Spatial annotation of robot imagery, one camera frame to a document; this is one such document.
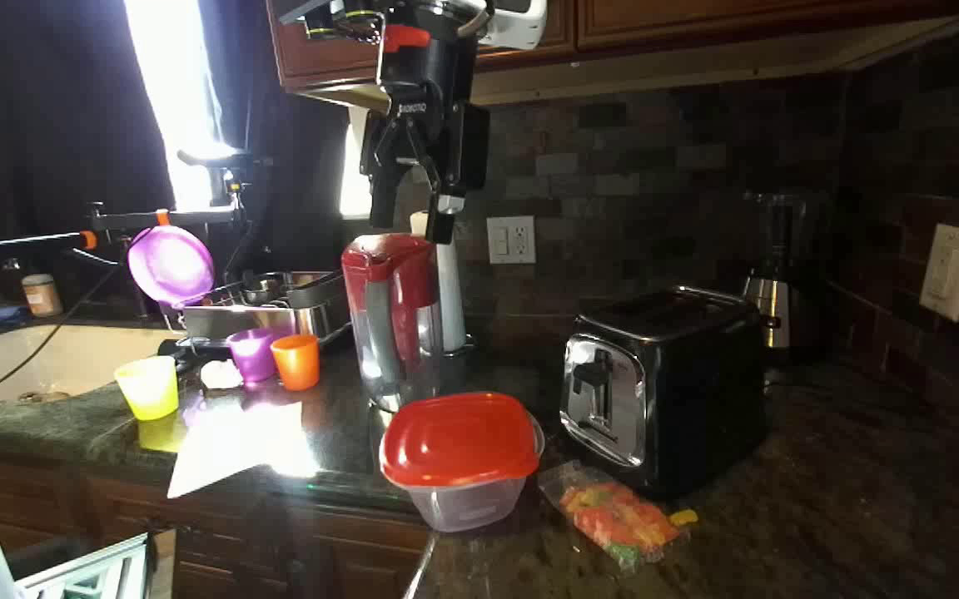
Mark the thin black cable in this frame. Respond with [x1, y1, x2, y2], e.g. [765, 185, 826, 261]
[0, 258, 127, 420]

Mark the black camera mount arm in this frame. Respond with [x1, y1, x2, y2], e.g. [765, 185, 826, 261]
[0, 147, 259, 258]

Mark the purple plastic plate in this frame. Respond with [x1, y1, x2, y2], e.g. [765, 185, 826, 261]
[123, 220, 220, 311]

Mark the orange plastic cup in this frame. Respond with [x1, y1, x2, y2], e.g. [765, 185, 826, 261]
[270, 330, 328, 397]

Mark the small white round object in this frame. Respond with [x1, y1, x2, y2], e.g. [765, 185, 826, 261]
[197, 356, 247, 397]

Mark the white paper sheet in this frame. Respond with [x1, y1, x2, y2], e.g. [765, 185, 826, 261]
[162, 391, 322, 501]

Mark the white wall outlet plate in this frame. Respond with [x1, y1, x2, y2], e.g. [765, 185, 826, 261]
[483, 211, 540, 270]

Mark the bright window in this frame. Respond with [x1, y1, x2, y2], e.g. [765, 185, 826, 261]
[123, 0, 241, 211]

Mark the white wire rack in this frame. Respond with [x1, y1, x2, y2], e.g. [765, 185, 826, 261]
[10, 529, 155, 599]

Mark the red water filter pitcher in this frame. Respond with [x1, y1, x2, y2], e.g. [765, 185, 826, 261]
[339, 228, 444, 399]

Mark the clear bag of candy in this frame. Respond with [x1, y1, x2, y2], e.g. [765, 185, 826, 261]
[537, 458, 702, 575]

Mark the red plastic lid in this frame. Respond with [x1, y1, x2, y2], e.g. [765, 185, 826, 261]
[375, 388, 551, 493]

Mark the metal dish rack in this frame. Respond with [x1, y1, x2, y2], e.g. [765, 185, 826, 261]
[172, 261, 353, 346]

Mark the black toaster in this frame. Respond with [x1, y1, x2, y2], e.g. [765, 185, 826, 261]
[557, 281, 773, 500]

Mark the yellow-green plastic cup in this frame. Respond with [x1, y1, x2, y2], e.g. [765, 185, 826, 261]
[111, 353, 182, 424]

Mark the white wall switch plate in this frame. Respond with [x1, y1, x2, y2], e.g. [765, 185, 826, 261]
[916, 220, 959, 327]

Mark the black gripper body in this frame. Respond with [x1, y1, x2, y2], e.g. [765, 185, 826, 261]
[375, 43, 496, 203]

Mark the small glass jar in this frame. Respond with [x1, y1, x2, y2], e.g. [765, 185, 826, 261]
[21, 270, 66, 323]

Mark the purple plastic cup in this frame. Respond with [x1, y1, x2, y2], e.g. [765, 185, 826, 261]
[223, 327, 289, 388]

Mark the beige kitchen sink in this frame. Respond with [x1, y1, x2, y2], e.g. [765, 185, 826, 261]
[0, 323, 187, 405]

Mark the white paper towel roll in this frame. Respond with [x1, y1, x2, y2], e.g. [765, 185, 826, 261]
[406, 209, 470, 356]

